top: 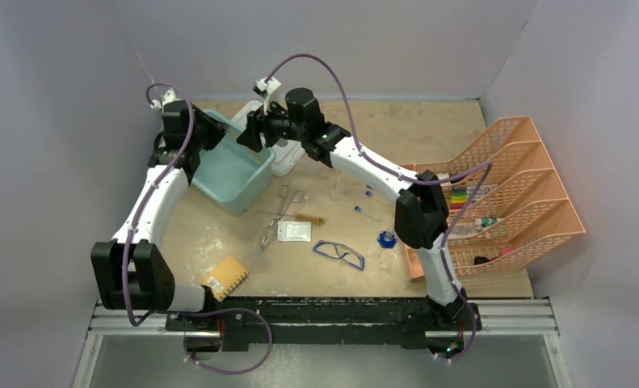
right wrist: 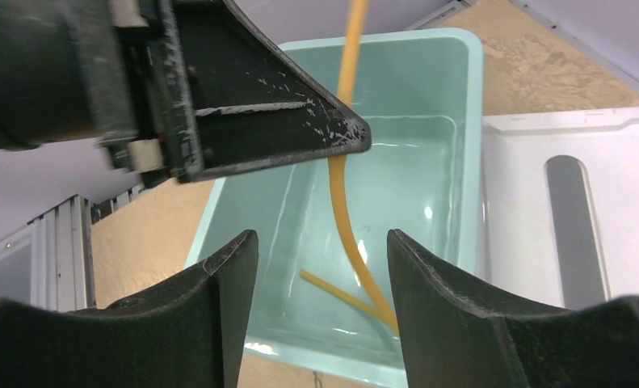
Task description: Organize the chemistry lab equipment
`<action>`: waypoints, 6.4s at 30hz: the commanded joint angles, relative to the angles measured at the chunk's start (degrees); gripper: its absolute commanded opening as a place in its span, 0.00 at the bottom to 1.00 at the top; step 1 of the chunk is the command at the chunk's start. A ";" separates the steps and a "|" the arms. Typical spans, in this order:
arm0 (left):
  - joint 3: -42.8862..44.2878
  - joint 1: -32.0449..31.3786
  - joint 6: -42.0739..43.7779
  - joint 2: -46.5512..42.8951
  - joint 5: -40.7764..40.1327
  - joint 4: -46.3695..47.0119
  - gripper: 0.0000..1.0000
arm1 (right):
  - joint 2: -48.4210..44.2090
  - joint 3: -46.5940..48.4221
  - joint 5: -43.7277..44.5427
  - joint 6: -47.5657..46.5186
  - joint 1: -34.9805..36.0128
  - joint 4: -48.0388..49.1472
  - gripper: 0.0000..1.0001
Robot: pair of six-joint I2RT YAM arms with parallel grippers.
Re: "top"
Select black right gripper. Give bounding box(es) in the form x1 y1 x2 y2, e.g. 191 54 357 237
238 95 308 153

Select metal crucible tongs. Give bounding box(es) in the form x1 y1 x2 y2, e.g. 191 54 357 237
259 184 305 252

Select blue safety glasses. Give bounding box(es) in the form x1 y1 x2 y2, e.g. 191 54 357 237
312 240 365 271

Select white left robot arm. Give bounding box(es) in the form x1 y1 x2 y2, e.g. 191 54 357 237
90 100 230 331

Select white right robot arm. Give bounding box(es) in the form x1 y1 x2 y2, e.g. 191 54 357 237
237 86 465 329

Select white plastic bin lid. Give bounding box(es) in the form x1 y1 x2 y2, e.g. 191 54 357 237
231 100 305 176

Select teal plastic bin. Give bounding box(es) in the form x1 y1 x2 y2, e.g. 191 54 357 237
191 109 275 216

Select clear glass beaker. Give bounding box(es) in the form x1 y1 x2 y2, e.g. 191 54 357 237
329 173 345 201

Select white sealed packet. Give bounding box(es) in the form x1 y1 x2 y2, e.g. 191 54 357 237
276 221 313 242

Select blue base small flask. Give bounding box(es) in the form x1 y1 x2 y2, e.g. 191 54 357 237
376 230 398 249

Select orange mesh file rack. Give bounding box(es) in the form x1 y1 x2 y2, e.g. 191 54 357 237
408 116 586 276

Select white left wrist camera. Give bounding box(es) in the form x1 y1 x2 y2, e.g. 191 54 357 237
147 88 179 111

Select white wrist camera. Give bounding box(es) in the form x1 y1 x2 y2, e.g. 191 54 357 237
147 88 179 111
253 77 282 102

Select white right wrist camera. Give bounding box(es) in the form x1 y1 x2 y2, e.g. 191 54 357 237
253 77 282 102

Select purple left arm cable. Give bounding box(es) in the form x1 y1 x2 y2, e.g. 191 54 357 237
120 82 274 376

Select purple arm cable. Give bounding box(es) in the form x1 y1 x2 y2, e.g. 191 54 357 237
263 53 494 365
120 82 274 376

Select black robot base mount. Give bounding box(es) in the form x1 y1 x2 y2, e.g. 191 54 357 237
166 296 481 356

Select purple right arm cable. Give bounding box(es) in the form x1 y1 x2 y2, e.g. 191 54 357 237
263 53 494 365

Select aluminium front frame rail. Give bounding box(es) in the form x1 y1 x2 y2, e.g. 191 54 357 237
74 297 572 387

